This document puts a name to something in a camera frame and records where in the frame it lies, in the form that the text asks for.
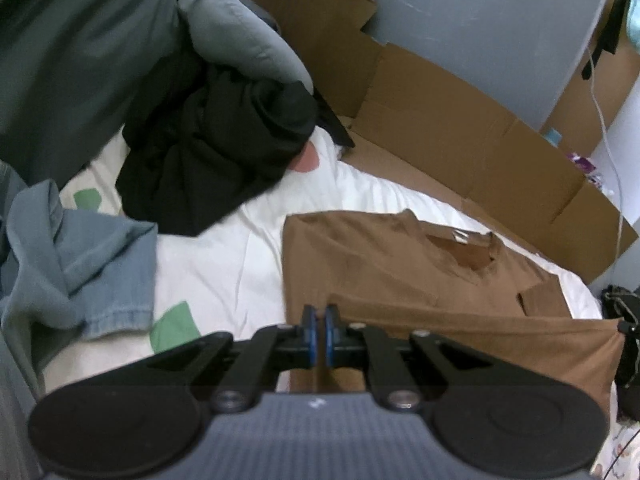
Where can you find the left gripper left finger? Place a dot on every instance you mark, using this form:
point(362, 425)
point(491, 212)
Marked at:
point(253, 367)

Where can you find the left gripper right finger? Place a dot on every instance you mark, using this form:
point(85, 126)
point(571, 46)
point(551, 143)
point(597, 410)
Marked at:
point(368, 349)

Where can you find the brown t-shirt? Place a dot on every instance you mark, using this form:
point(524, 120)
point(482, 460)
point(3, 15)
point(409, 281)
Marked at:
point(403, 274)

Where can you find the grey blue garment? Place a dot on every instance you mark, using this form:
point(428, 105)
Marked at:
point(66, 274)

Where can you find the black crumpled garment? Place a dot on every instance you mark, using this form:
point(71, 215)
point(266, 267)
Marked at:
point(204, 138)

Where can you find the black folded garment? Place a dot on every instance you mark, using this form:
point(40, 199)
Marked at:
point(622, 305)

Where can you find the brown cardboard sheet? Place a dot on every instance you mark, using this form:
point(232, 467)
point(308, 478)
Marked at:
point(502, 170)

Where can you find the purple white package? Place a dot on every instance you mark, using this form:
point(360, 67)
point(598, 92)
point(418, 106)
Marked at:
point(588, 169)

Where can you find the grey neck pillow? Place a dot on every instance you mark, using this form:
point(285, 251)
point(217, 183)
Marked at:
point(240, 34)

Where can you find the dark grey pillow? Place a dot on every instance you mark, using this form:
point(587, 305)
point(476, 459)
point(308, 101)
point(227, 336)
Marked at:
point(69, 70)

